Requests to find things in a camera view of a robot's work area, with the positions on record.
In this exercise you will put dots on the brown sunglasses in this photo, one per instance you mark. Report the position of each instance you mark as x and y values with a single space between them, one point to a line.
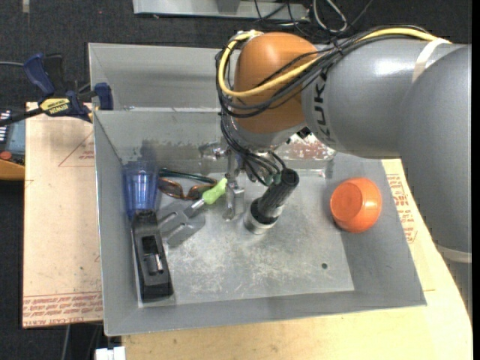
173 190

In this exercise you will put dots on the clear blue plastic cup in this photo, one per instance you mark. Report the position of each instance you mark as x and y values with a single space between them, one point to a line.
140 189

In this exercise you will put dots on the black stapler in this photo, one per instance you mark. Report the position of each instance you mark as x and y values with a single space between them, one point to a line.
153 276

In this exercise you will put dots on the brown cardboard board red print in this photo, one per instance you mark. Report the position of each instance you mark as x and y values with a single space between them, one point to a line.
56 219

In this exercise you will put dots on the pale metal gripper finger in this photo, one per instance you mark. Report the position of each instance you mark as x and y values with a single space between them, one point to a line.
239 201
229 210

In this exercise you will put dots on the clear plastic container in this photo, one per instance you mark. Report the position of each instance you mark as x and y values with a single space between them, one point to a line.
311 163

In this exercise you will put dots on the black cylinder on white bracket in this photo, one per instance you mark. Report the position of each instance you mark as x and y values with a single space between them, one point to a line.
302 135

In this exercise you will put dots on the black ribbed cylinder silver base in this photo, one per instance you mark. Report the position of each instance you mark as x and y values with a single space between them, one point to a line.
273 199

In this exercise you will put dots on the grey metal bin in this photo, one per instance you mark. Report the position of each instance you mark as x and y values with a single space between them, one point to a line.
262 268

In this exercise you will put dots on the orange bowl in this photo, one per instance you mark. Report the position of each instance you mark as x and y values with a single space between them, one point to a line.
356 204

